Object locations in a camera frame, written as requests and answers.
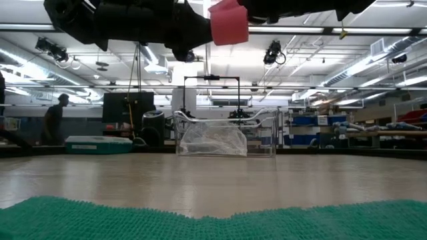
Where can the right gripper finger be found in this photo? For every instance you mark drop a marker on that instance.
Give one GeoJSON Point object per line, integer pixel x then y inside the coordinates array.
{"type": "Point", "coordinates": [244, 6]}

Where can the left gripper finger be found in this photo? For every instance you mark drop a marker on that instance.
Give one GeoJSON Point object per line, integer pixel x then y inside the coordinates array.
{"type": "Point", "coordinates": [205, 32]}

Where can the pink elastic bandage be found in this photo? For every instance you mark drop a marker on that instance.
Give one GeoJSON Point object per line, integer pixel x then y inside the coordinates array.
{"type": "Point", "coordinates": [230, 25]}

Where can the clear plastic bag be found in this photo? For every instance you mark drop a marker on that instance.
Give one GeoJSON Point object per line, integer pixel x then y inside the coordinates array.
{"type": "Point", "coordinates": [213, 141]}

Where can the clear plastic bin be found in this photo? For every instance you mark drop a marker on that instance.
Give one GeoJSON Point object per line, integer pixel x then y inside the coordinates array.
{"type": "Point", "coordinates": [267, 133]}

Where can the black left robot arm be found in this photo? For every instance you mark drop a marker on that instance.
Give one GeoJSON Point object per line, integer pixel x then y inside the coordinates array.
{"type": "Point", "coordinates": [73, 20]}

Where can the green elastic bandage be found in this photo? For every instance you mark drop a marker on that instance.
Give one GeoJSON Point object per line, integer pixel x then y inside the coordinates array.
{"type": "Point", "coordinates": [213, 230]}

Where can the black background robot rig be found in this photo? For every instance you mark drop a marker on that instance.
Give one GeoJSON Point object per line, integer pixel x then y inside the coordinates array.
{"type": "Point", "coordinates": [211, 77]}

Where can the yellow hanging hook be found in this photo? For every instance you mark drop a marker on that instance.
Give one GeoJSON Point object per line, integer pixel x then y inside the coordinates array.
{"type": "Point", "coordinates": [343, 33]}

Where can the black monitor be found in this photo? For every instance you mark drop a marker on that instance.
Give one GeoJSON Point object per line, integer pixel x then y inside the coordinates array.
{"type": "Point", "coordinates": [116, 106]}

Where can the blue storage bin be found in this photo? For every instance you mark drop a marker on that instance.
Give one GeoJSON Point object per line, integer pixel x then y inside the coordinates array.
{"type": "Point", "coordinates": [300, 120]}
{"type": "Point", "coordinates": [297, 140]}

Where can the teal printed box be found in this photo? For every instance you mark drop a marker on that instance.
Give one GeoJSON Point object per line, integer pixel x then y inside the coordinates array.
{"type": "Point", "coordinates": [98, 146]}

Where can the person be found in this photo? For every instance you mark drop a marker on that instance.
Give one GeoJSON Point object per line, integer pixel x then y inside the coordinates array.
{"type": "Point", "coordinates": [53, 123]}

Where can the red storage bin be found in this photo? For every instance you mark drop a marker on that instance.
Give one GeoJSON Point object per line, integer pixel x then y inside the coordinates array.
{"type": "Point", "coordinates": [412, 116]}

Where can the wooden workbench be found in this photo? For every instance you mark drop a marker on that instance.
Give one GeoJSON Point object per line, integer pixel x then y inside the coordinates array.
{"type": "Point", "coordinates": [393, 133]}

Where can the black ceiling camera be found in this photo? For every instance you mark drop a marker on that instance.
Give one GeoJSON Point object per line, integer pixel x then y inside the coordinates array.
{"type": "Point", "coordinates": [271, 53]}
{"type": "Point", "coordinates": [56, 51]}
{"type": "Point", "coordinates": [399, 59]}

